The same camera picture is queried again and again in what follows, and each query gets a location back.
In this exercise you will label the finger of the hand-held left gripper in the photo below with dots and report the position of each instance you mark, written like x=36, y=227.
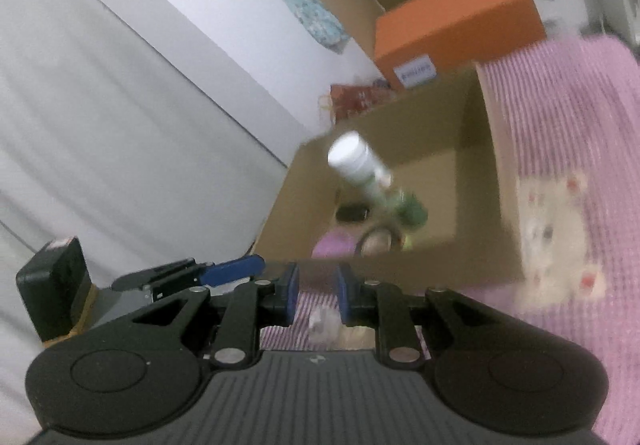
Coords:
x=235, y=267

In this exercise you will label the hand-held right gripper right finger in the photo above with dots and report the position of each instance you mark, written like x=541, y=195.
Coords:
x=345, y=295

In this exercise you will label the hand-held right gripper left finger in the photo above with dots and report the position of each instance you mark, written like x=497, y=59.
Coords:
x=292, y=292

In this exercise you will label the white bottle with green label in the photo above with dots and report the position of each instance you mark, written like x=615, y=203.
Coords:
x=357, y=160

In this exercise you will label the brown cardboard box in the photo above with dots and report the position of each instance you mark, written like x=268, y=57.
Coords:
x=440, y=125

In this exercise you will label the small clear wrapper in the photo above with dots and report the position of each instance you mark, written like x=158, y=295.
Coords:
x=324, y=325

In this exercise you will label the pink round object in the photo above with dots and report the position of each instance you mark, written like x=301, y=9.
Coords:
x=332, y=245

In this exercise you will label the tape roll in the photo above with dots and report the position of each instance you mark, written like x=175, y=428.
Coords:
x=362, y=237

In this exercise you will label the small black object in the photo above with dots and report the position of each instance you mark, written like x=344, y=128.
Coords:
x=352, y=213

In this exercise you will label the red patterned bag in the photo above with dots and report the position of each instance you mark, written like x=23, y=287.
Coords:
x=355, y=100

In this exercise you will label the white printed plush toy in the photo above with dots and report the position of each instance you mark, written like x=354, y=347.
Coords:
x=550, y=235

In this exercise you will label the orange cardboard box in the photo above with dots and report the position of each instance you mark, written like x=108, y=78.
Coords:
x=450, y=20

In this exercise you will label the pink checkered blanket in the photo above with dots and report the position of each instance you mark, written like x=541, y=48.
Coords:
x=575, y=90

